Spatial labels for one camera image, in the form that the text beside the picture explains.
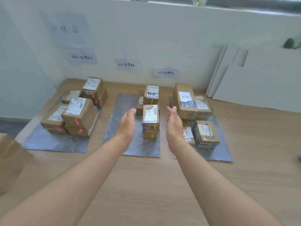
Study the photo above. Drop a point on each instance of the person's left hand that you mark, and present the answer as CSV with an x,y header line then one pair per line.
x,y
126,129

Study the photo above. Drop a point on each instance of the person's right hand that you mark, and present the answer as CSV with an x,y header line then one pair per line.
x,y
175,130

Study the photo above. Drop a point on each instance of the person's right fingers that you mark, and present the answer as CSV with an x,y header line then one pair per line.
x,y
172,112

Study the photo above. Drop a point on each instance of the person's left fingers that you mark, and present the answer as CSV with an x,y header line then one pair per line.
x,y
131,114

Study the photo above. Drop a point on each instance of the person's right forearm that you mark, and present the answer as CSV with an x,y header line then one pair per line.
x,y
211,185

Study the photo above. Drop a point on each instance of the person's left forearm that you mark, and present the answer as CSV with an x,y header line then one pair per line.
x,y
70,183

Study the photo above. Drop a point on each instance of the narrow cardboard parcel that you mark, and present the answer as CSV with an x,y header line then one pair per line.
x,y
140,104

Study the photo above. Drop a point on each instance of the grey stone-pattern mat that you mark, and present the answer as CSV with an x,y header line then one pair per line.
x,y
56,142
218,152
122,103

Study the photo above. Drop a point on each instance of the long cardboard parcel scribbled label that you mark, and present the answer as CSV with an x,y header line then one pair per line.
x,y
185,101

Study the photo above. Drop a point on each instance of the cardboard parcel with torn label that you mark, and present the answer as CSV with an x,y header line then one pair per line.
x,y
150,115

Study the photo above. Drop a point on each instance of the small cardboard parcel yellow sticker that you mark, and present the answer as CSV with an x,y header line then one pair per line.
x,y
149,129
149,136

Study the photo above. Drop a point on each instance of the small cardboard parcel white label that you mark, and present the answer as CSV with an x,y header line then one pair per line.
x,y
188,135

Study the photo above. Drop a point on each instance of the cardboard parcel with scribbled label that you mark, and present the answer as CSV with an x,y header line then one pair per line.
x,y
151,94

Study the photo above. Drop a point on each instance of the flat cardboard parcel white label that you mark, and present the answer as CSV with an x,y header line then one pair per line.
x,y
203,107

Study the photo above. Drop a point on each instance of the cardboard parcel with handwriting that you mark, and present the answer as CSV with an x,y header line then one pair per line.
x,y
207,134

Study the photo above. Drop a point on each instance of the small paper label sign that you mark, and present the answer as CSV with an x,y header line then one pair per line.
x,y
83,56
165,72
127,65

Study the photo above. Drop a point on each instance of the pile of cardboard parcels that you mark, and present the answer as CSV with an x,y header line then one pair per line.
x,y
78,112

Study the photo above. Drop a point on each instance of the large white board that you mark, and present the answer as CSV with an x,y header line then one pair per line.
x,y
258,89

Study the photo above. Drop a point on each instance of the large paper sheet sign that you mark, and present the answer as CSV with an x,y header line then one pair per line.
x,y
69,30

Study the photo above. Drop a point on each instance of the pale object on sill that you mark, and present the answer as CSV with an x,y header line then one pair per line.
x,y
200,1

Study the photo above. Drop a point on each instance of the large brown cardboard box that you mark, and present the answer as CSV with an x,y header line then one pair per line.
x,y
11,160

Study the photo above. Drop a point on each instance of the dark object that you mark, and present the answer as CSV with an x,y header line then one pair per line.
x,y
291,43

